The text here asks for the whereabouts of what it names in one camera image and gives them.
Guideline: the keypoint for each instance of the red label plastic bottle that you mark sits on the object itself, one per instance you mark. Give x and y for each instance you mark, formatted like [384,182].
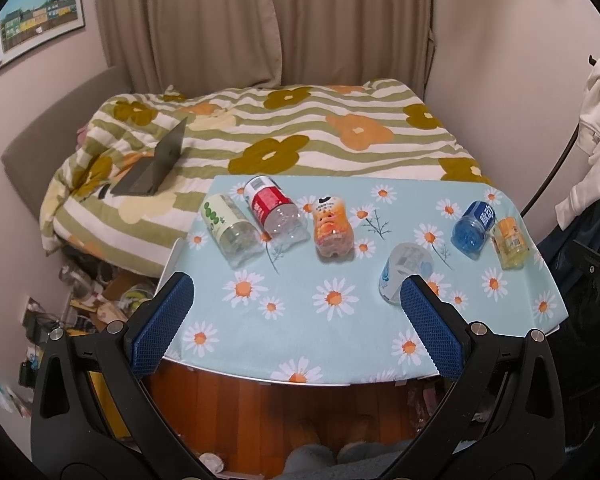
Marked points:
[267,200]

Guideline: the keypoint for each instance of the beige fuzzy slipper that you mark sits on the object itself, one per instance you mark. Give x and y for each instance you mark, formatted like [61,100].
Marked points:
[356,430]
[304,434]

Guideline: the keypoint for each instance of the pile of floor clutter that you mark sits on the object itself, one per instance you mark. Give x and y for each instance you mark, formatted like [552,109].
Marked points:
[95,295]

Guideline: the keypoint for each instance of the grey bed headboard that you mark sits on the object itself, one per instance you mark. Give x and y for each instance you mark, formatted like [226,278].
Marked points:
[55,140]

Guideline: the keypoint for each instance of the white blue label plastic bottle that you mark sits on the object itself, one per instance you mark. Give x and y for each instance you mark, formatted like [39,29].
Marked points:
[400,265]

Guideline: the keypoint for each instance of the striped flower print blanket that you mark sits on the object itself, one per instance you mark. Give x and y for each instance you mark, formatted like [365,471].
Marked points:
[305,125]

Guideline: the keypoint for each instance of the green label plastic bottle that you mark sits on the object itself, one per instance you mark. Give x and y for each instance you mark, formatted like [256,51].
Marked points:
[225,220]

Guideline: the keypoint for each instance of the yellow plastic bottle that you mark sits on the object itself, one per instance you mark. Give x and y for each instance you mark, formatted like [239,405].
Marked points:
[510,242]

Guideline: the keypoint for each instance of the framed wall picture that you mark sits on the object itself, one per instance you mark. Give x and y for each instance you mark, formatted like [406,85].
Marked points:
[37,17]

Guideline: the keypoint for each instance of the daisy print blue tablecloth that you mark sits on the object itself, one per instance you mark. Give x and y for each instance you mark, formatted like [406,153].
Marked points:
[300,270]

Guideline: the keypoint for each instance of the dark blue cloth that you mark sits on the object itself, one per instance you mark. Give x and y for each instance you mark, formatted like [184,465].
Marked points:
[560,250]

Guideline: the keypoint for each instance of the beige curtain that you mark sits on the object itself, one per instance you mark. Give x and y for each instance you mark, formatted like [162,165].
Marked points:
[350,20]
[180,20]

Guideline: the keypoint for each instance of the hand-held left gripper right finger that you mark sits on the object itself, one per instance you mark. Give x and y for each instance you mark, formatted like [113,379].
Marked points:
[432,330]

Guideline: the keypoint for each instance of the person's grey trouser legs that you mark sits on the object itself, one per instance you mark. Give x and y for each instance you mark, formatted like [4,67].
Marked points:
[330,465]

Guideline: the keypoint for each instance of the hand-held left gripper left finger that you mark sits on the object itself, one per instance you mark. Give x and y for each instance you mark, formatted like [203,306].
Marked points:
[162,327]

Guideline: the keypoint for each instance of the orange label plastic bottle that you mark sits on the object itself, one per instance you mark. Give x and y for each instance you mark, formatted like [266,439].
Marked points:
[332,225]

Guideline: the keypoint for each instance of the thin black curved pole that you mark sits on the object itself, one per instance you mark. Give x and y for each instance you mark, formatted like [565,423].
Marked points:
[562,170]

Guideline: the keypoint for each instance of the grey open laptop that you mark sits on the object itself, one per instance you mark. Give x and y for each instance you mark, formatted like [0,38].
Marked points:
[145,175]

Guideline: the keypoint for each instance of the white hooded sweater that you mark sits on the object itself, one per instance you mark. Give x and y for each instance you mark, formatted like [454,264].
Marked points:
[597,160]

